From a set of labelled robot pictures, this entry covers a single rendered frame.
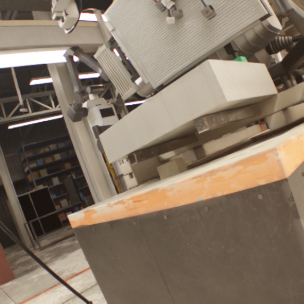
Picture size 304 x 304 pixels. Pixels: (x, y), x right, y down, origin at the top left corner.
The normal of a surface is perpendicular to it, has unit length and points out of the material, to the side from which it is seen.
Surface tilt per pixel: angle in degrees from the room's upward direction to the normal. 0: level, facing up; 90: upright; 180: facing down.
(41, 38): 90
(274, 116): 90
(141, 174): 90
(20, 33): 90
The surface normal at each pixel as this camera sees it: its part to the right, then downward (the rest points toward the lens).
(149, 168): 0.63, -0.28
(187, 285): -0.69, 0.25
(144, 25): -0.55, 0.50
